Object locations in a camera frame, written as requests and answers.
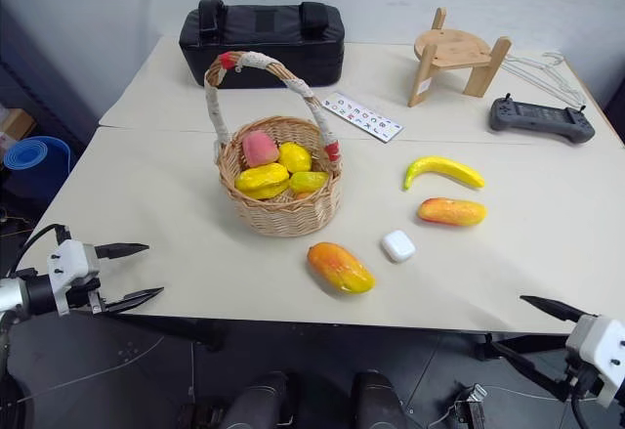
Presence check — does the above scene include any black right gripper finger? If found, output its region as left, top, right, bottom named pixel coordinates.
left=490, top=340, right=575, bottom=397
left=519, top=294, right=600, bottom=323

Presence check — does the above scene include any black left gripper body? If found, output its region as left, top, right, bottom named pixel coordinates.
left=66, top=277, right=108, bottom=316

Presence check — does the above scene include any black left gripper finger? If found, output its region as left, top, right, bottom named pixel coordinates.
left=104, top=286, right=165, bottom=316
left=94, top=241, right=150, bottom=261

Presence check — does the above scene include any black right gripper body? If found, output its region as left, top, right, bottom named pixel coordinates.
left=561, top=349, right=605, bottom=397

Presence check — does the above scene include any yellow star fruit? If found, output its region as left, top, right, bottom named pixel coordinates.
left=234, top=162, right=291, bottom=201

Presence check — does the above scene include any blue rolled mat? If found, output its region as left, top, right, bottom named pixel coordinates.
left=3, top=135, right=72, bottom=201

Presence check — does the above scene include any orange-yellow mango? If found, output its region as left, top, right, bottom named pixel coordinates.
left=306, top=241, right=377, bottom=296
left=416, top=196, right=488, bottom=229

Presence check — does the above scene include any brown cardboard box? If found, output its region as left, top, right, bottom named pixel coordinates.
left=0, top=105, right=38, bottom=157

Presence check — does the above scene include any dark rounded shape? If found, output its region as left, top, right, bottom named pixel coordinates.
left=350, top=369, right=405, bottom=429
left=220, top=369, right=295, bottom=429

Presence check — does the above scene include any white earbuds case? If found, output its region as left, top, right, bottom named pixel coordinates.
left=381, top=229, right=417, bottom=265

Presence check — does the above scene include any pink peach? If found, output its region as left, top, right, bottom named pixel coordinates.
left=242, top=130, right=281, bottom=168

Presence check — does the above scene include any yellow banana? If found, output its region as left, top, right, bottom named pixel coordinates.
left=402, top=155, right=486, bottom=193

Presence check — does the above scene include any grey handheld controller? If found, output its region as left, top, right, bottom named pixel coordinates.
left=488, top=92, right=597, bottom=147

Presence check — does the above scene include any yellow lemon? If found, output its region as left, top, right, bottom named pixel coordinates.
left=276, top=141, right=313, bottom=174

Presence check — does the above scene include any yellow-green mango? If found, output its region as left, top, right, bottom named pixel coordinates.
left=288, top=170, right=330, bottom=194

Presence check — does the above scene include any black padded bag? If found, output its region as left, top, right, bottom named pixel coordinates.
left=178, top=0, right=347, bottom=91

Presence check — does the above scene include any white card with coloured letters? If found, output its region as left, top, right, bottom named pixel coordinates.
left=321, top=91, right=406, bottom=145

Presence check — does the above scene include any wooden round stand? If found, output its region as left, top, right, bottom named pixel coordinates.
left=407, top=6, right=513, bottom=108

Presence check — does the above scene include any black table frame bar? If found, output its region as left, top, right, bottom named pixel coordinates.
left=474, top=331, right=570, bottom=363

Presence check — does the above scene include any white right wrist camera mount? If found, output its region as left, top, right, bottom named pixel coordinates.
left=564, top=315, right=625, bottom=408

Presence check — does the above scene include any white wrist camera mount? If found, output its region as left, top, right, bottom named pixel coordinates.
left=564, top=315, right=625, bottom=408
left=47, top=239, right=102, bottom=317

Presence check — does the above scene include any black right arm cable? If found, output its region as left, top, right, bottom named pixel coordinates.
left=569, top=390, right=591, bottom=429

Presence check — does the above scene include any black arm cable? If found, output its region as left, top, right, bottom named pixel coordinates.
left=8, top=223, right=70, bottom=277
left=569, top=390, right=591, bottom=429

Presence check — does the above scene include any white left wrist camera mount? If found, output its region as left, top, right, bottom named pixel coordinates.
left=47, top=239, right=102, bottom=317

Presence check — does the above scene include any small black metal bracket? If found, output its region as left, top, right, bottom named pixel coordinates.
left=452, top=382, right=490, bottom=429

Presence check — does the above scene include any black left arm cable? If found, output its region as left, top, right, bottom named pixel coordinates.
left=8, top=223, right=70, bottom=277

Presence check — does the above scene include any wicker basket with handle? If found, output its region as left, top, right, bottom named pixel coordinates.
left=203, top=51, right=344, bottom=238

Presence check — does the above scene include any white wire hanger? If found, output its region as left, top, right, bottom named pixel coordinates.
left=502, top=52, right=587, bottom=107
left=512, top=50, right=590, bottom=113

